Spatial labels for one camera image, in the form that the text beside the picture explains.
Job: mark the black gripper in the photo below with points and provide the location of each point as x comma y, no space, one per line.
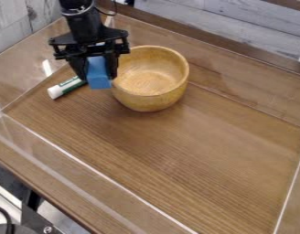
89,39

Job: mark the blue rectangular block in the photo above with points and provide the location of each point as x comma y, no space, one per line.
96,76

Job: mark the brown wooden bowl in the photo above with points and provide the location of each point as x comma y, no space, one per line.
152,79

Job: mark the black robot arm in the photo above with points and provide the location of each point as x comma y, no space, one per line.
79,6

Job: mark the green and white marker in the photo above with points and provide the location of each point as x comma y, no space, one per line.
64,87

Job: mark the clear acrylic front barrier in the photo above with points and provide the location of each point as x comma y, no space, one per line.
101,205

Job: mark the clear acrylic corner bracket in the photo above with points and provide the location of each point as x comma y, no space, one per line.
109,20

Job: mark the black metal base plate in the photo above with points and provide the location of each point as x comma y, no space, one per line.
33,221

